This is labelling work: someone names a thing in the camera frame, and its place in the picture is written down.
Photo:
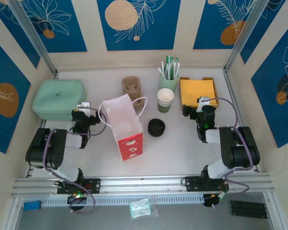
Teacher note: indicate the black cup lid stack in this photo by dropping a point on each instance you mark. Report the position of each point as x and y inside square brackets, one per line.
[156, 127]

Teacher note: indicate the red white paper gift bag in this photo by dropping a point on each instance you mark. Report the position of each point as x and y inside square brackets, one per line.
[129, 148]

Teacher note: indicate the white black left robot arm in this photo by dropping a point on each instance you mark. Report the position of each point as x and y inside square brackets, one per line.
[43, 151]

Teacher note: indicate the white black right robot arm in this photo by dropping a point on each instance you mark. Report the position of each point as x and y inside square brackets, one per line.
[240, 151]

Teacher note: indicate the yellow napkin stack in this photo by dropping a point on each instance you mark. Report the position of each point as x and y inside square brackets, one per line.
[196, 91]

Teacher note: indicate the mint green straw holder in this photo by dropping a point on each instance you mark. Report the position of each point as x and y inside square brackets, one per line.
[166, 83]

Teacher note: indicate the brown cardboard napkin box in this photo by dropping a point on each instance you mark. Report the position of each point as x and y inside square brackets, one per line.
[209, 78]

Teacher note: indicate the white wrapped straw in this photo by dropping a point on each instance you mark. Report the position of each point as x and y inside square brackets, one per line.
[178, 69]
[163, 69]
[160, 71]

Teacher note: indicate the green wrapped straw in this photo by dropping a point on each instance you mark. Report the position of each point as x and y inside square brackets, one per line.
[168, 61]
[176, 60]

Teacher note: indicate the small black circuit board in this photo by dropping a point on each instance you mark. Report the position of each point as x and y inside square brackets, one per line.
[76, 197]
[210, 202]

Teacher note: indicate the clear plastic packet bag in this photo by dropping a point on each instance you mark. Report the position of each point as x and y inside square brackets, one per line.
[140, 208]

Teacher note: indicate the black ribbed block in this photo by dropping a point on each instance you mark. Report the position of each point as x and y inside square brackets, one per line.
[248, 209]

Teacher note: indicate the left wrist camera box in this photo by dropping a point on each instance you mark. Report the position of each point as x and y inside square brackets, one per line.
[84, 106]

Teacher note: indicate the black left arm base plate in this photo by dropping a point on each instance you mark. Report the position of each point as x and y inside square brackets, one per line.
[93, 185]

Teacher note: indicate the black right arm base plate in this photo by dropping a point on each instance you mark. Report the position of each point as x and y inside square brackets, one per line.
[192, 184]

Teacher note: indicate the aluminium mounting rail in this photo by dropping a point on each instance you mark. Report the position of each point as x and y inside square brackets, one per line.
[144, 185]

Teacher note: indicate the aluminium frame post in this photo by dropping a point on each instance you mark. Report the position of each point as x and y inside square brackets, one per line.
[247, 31]
[31, 31]

